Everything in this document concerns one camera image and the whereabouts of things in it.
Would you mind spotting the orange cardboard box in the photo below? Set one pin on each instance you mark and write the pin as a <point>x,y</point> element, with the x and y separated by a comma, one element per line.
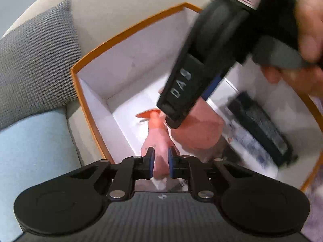
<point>113,63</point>

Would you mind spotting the beige sofa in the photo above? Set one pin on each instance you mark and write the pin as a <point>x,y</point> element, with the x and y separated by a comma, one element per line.
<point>113,5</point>

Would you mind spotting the houndstooth pillow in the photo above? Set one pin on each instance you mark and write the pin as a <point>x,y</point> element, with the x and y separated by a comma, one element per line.
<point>37,55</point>

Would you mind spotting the light blue cushion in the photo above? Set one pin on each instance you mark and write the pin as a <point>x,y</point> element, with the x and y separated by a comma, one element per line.
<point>32,151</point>

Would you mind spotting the person's right hand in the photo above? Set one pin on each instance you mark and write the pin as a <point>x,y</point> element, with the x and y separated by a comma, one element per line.
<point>311,25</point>

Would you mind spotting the pink pump bottle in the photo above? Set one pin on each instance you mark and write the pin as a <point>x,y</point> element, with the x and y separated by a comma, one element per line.
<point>201,128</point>
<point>156,136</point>

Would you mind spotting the black glasses case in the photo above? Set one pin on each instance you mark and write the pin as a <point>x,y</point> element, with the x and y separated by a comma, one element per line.
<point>260,126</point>

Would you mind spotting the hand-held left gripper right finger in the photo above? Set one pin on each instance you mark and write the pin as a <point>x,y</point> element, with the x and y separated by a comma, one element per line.
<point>171,162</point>

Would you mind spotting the white printed lotion tube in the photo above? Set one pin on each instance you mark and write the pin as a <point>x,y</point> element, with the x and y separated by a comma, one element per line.
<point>244,141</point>

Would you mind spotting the purple fuzzy cloth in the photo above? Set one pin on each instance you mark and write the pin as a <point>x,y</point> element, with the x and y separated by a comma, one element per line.
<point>314,211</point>

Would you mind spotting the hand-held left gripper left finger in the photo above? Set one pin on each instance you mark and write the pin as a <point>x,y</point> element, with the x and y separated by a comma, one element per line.
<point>151,161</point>

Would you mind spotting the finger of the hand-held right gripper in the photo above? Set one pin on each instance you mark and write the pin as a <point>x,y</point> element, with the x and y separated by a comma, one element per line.
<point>214,86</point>
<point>176,90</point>

